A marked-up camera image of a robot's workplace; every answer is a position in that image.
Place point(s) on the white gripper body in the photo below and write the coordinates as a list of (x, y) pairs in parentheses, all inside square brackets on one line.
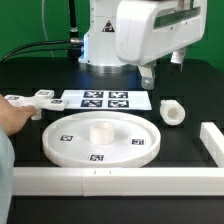
[(147, 30)]

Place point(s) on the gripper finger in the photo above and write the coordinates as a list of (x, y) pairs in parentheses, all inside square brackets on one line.
[(147, 73), (177, 59)]

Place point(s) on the white round table top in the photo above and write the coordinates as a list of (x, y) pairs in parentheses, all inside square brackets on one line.
[(101, 139)]

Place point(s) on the white cross-shaped table base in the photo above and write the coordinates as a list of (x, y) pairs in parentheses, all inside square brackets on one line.
[(43, 99)]

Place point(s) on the light blue sleeve forearm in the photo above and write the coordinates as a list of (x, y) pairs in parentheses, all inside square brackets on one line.
[(7, 159)]

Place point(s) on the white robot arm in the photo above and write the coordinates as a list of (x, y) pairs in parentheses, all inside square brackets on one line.
[(99, 51)]

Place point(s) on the person's hand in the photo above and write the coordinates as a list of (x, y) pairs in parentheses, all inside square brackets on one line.
[(12, 119)]

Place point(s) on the white marker sheet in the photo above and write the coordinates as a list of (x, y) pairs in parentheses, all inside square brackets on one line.
[(107, 100)]

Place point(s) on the white right fence bar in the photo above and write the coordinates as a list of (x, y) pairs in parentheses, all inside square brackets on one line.
[(213, 140)]

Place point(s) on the white fence bar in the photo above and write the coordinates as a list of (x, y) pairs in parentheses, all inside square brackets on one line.
[(118, 182), (213, 140)]

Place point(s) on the white front fence bar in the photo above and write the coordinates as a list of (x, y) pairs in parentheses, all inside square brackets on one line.
[(118, 182)]

